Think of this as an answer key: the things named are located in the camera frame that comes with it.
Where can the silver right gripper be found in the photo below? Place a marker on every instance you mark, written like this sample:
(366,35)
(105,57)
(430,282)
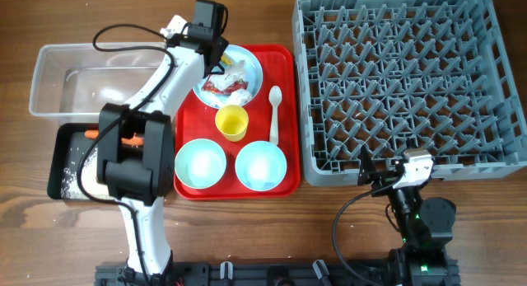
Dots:
(368,172)

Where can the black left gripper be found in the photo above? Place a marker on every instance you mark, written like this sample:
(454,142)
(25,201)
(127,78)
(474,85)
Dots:
(216,59)

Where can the white tissue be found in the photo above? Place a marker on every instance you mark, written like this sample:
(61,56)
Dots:
(232,74)

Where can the red snack wrapper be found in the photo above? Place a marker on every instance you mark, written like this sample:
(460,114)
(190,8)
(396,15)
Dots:
(224,90)

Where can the orange carrot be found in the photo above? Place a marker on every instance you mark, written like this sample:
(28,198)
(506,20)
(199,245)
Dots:
(92,134)

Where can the yellow snack wrapper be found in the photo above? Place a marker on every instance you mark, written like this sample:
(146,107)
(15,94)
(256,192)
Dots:
(227,60)

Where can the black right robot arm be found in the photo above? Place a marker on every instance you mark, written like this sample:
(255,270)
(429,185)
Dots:
(426,225)

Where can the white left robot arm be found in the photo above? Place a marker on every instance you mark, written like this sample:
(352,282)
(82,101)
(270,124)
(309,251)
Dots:
(139,178)

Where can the grey dishwasher rack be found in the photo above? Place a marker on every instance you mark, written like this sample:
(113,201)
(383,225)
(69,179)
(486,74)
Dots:
(386,75)

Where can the black food waste tray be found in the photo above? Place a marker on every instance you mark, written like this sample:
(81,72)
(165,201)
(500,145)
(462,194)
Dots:
(64,135)

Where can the light blue plate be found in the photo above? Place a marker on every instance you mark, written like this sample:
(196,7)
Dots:
(253,75)

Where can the yellow plastic cup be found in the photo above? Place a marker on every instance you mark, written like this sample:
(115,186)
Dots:
(232,122)

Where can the white plastic spoon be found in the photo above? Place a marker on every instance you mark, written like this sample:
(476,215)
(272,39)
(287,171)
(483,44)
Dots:
(275,99)

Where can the right light blue bowl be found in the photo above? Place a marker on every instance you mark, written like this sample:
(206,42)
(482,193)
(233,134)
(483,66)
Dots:
(261,166)

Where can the light blue bowl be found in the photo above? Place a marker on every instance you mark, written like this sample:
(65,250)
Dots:
(200,164)
(261,166)

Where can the red plastic tray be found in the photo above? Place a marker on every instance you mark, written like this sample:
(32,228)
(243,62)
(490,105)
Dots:
(195,119)

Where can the left light blue bowl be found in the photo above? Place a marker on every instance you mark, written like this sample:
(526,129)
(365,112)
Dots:
(200,164)

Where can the clear plastic bin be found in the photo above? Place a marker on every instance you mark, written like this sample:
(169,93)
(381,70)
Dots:
(72,82)

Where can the white rice pile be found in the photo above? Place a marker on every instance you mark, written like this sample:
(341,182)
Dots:
(76,149)

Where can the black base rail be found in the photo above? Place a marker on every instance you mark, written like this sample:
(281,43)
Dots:
(316,273)

